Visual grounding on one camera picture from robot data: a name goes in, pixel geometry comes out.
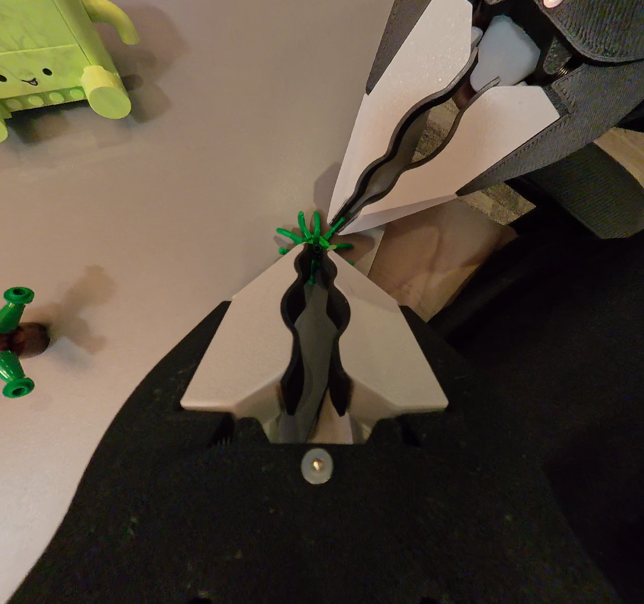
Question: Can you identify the toy brick flowering cactus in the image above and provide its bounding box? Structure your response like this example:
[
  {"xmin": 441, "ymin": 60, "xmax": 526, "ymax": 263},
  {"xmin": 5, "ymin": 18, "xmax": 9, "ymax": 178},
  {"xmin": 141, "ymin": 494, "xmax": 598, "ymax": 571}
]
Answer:
[{"xmin": 0, "ymin": 287, "xmax": 51, "ymax": 398}]

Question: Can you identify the lime green toy brick planter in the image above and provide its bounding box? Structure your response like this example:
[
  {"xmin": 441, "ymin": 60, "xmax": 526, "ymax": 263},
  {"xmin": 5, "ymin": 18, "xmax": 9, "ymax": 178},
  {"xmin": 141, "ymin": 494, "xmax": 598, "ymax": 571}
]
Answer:
[{"xmin": 0, "ymin": 0, "xmax": 141, "ymax": 143}]

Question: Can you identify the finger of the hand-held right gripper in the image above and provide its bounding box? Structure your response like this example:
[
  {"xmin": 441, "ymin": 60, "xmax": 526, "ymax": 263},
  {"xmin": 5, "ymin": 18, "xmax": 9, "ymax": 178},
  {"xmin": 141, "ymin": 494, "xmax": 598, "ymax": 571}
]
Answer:
[
  {"xmin": 326, "ymin": 0, "xmax": 480, "ymax": 228},
  {"xmin": 341, "ymin": 83, "xmax": 560, "ymax": 236}
]

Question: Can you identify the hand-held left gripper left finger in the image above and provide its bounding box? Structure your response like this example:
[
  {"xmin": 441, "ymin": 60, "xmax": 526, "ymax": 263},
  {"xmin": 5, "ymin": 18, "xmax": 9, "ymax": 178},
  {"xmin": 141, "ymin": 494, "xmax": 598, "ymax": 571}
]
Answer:
[{"xmin": 180, "ymin": 244, "xmax": 309, "ymax": 436}]

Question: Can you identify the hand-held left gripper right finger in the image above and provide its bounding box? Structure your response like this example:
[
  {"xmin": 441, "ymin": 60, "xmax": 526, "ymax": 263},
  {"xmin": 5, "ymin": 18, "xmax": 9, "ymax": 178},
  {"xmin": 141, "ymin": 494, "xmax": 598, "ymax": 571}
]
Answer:
[{"xmin": 323, "ymin": 250, "xmax": 448, "ymax": 431}]

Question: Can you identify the person's black top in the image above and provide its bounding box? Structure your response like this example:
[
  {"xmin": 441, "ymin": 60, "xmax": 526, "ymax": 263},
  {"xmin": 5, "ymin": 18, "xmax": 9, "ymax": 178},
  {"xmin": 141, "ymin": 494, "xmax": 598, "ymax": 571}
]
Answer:
[{"xmin": 428, "ymin": 221, "xmax": 644, "ymax": 604}]

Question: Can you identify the black office chair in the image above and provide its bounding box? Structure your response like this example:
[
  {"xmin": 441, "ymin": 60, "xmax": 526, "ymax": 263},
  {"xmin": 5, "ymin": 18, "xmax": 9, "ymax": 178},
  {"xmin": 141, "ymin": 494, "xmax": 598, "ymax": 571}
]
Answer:
[{"xmin": 505, "ymin": 138, "xmax": 644, "ymax": 240}]

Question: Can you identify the green spiky toy brick plant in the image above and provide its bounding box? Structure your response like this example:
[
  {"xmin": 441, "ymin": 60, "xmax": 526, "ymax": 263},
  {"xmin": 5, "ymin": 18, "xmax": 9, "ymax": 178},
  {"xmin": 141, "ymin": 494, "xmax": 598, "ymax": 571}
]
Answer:
[{"xmin": 276, "ymin": 210, "xmax": 355, "ymax": 287}]

